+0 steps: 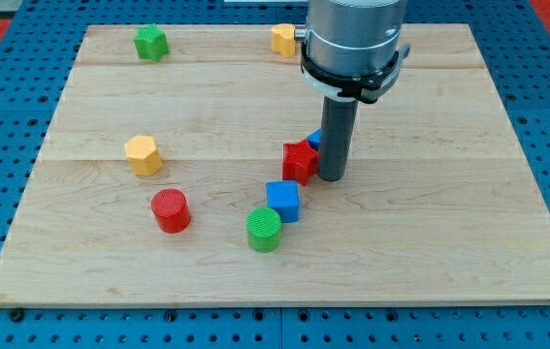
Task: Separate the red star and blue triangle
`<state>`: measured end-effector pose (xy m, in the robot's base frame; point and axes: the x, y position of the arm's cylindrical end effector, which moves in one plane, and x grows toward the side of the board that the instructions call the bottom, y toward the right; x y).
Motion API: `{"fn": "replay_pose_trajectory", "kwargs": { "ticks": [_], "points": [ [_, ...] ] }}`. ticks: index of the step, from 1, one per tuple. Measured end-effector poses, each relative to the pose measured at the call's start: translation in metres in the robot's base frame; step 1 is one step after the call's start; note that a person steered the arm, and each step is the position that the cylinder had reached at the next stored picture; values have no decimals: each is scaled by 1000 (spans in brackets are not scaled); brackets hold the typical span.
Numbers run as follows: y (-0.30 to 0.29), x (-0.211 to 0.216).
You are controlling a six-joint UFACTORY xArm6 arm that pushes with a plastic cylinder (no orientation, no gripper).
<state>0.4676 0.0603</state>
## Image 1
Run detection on red star block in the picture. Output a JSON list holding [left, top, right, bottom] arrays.
[[282, 140, 318, 186]]

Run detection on blue triangle block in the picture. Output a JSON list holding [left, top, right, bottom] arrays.
[[306, 129, 321, 151]]

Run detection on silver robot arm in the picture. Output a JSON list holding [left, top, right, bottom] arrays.
[[301, 0, 410, 104]]

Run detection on blue cube block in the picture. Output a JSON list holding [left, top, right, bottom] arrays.
[[266, 180, 301, 223]]

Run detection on green cylinder block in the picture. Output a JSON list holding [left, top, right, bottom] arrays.
[[246, 206, 282, 253]]

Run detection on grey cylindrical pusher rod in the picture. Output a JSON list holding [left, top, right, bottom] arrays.
[[317, 97, 358, 182]]

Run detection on red cylinder block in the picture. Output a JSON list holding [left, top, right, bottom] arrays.
[[150, 188, 191, 234]]

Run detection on wooden board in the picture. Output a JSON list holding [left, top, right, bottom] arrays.
[[0, 24, 550, 308]]

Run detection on yellow hexagon block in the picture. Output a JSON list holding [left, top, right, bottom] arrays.
[[124, 135, 163, 176]]

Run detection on yellow heart block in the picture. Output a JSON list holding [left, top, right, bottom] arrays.
[[271, 23, 296, 58]]

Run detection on black clamp ring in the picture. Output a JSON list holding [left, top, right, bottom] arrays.
[[299, 42, 402, 106]]

